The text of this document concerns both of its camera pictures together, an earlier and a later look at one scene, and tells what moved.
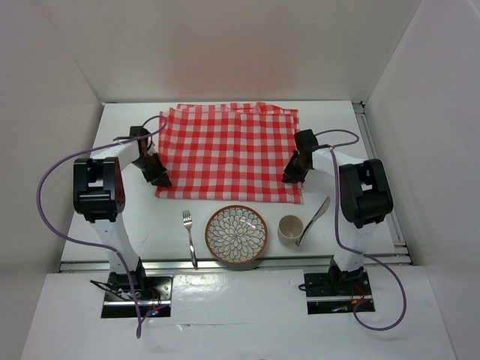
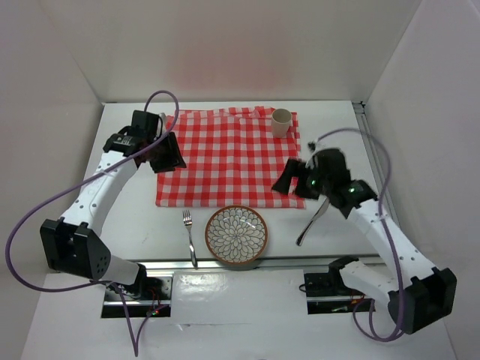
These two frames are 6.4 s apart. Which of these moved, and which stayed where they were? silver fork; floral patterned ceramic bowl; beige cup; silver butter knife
Moved: beige cup
Stayed: floral patterned ceramic bowl; silver butter knife; silver fork
